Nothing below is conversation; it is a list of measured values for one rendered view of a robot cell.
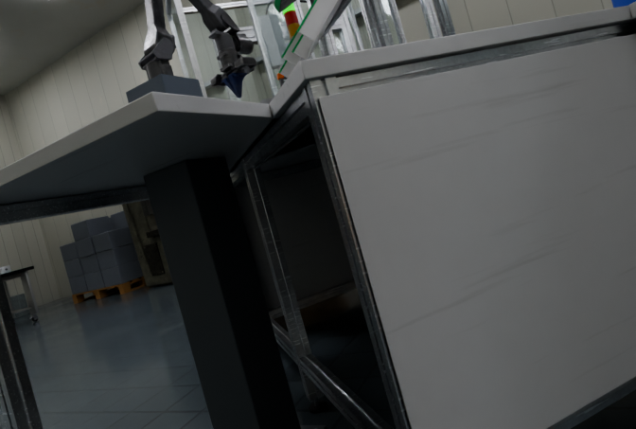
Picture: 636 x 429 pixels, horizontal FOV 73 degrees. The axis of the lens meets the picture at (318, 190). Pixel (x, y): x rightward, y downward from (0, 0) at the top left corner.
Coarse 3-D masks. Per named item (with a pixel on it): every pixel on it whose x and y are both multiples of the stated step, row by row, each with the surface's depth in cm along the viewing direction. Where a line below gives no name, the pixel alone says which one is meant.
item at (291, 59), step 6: (294, 36) 110; (300, 36) 110; (294, 42) 110; (288, 48) 109; (288, 54) 109; (294, 54) 110; (288, 60) 109; (294, 60) 110; (300, 60) 111; (282, 66) 122; (288, 66) 122; (294, 66) 122; (282, 72) 122; (288, 72) 122
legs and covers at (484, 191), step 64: (448, 64) 75; (512, 64) 78; (576, 64) 83; (320, 128) 67; (384, 128) 69; (448, 128) 72; (512, 128) 76; (576, 128) 81; (256, 192) 134; (320, 192) 222; (384, 192) 67; (448, 192) 71; (512, 192) 75; (576, 192) 80; (256, 256) 209; (320, 256) 219; (384, 256) 66; (448, 256) 70; (512, 256) 74; (576, 256) 78; (384, 320) 65; (448, 320) 69; (512, 320) 73; (576, 320) 77; (320, 384) 117; (384, 384) 70; (448, 384) 68; (512, 384) 71; (576, 384) 76
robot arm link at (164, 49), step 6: (162, 42) 116; (168, 42) 118; (156, 48) 114; (162, 48) 116; (168, 48) 117; (150, 54) 114; (156, 54) 114; (162, 54) 115; (168, 54) 117; (144, 60) 117; (150, 60) 117; (156, 60) 115; (168, 60) 118; (144, 66) 118
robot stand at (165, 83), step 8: (152, 80) 110; (160, 80) 109; (168, 80) 111; (176, 80) 113; (184, 80) 116; (192, 80) 119; (136, 88) 113; (144, 88) 112; (152, 88) 111; (160, 88) 110; (168, 88) 110; (176, 88) 112; (184, 88) 115; (192, 88) 118; (200, 88) 121; (128, 96) 115; (136, 96) 114; (200, 96) 120
